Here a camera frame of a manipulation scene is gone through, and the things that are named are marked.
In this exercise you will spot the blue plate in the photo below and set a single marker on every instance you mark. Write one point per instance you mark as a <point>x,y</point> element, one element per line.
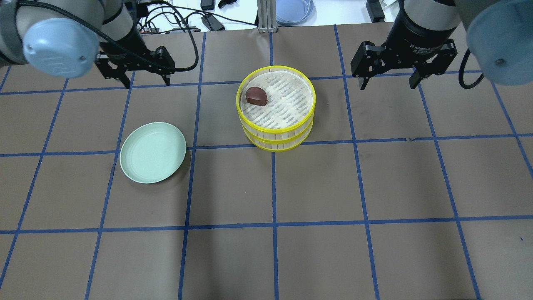
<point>293,12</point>

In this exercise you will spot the aluminium frame post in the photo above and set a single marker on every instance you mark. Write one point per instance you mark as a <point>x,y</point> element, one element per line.
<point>266,13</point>

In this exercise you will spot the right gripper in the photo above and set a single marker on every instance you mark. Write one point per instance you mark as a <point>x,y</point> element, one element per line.
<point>412,36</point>

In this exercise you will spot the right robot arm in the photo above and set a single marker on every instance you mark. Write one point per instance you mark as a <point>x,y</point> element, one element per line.
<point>498,34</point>

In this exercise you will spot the light green plate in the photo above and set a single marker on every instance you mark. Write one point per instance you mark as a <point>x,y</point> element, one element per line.
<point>152,152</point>

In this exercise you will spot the yellow bamboo steamer basket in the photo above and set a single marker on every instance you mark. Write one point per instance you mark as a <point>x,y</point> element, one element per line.
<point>287,118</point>

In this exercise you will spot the brown steamed bun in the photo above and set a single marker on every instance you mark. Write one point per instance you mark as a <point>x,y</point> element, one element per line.
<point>256,96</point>

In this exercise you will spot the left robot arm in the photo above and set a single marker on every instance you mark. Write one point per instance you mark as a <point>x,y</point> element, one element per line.
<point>67,38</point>

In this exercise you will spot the black power adapter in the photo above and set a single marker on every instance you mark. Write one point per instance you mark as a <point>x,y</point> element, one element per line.
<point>212,23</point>

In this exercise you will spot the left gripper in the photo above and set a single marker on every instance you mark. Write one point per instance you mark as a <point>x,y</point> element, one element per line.
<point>128,45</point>

